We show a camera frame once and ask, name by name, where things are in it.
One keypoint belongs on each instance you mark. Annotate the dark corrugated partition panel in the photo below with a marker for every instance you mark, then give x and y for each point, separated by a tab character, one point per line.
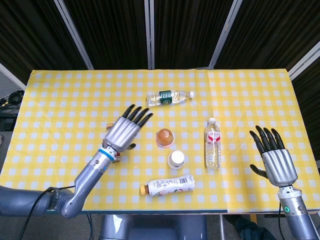
30	32
190	32
310	105
275	30
110	32

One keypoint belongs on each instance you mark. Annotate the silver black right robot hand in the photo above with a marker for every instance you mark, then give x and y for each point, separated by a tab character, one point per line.
280	167

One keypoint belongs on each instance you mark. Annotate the grey robot torso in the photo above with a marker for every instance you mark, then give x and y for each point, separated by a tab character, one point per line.
150	230

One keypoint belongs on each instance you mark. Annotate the white partition frame post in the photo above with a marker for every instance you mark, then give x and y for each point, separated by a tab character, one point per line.
303	62
74	35
12	78
225	33
149	35

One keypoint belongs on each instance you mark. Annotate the dark bag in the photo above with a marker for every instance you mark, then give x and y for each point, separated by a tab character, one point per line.
245	227

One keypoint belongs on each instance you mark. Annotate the yellow white checkered tablecloth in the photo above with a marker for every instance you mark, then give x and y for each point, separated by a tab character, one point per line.
62	100

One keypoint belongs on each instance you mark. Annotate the white table leg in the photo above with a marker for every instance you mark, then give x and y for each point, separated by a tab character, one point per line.
221	227

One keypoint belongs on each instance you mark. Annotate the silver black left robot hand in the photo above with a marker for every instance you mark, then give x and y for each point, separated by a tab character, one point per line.
121	133

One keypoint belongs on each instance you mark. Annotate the red Costa coffee bottle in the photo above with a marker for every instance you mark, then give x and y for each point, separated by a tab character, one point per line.
108	126

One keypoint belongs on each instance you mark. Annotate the floral white paper cup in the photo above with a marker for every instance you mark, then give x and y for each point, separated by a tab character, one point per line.
176	158

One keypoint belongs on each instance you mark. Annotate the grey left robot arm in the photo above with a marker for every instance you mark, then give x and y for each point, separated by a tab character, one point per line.
85	175

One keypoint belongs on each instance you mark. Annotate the red label water bottle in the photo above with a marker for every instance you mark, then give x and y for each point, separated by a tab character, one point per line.
213	145

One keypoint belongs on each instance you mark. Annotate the white peach drink bottle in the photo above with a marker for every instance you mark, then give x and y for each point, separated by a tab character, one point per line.
172	185

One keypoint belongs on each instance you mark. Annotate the orange jelly cup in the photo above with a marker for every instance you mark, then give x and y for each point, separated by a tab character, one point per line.
164	136

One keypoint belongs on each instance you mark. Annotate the black equipment box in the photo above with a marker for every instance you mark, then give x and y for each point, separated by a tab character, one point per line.
6	122

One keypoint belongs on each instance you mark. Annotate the green label water bottle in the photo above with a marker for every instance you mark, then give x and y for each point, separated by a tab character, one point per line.
155	98

